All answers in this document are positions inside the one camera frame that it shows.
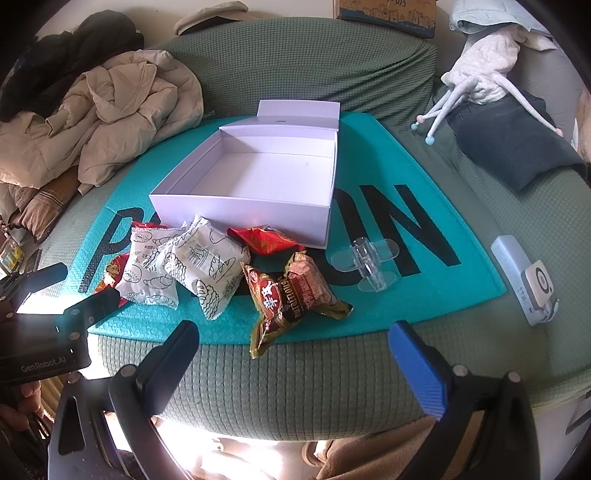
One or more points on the light blue garment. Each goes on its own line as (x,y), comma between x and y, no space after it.
(485,14)

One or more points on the white bread-print snack packet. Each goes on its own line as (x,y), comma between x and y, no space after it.
(147,267)
(207,267)

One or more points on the yellow printed packet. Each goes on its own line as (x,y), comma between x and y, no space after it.
(11,257)

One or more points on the teal bubble mat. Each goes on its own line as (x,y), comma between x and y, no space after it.
(406,258)

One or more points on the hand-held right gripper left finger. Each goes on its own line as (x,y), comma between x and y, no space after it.
(171,364)

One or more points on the small white square device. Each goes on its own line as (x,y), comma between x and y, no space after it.
(538,281)

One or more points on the plain red snack packet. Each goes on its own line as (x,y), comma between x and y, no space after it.
(141,225)

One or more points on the blue-print cardboard box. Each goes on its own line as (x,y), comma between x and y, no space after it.
(388,14)

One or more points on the green sofa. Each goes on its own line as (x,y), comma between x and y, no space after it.
(300,383)

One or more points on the beige cushion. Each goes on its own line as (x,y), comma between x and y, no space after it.
(212,14)

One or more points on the red gold-print snack packet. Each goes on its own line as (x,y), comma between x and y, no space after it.
(261,240)
(111,272)

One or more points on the gold brown snack packet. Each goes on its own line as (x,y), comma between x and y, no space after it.
(314,284)

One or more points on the gold red-label snack packet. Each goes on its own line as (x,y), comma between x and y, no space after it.
(265,307)

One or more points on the tan fleece cloth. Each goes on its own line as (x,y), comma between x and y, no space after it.
(369,452)

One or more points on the beige puffer jacket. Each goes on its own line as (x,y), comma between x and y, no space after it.
(129,115)

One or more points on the white cardboard box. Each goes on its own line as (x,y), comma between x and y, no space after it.
(249,170)

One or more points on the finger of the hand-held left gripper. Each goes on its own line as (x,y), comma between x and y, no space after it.
(48,276)
(94,307)

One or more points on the white power bank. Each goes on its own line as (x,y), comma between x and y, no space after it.
(508,263)

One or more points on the person's left hand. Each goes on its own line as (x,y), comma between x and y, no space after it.
(21,406)

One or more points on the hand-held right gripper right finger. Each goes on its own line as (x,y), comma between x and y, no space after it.
(418,364)

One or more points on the black garment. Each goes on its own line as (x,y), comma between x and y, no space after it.
(69,50)

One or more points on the white long-legged plush toy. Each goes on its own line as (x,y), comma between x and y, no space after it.
(485,64)

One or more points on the brown blanket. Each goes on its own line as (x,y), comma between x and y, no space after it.
(41,203)

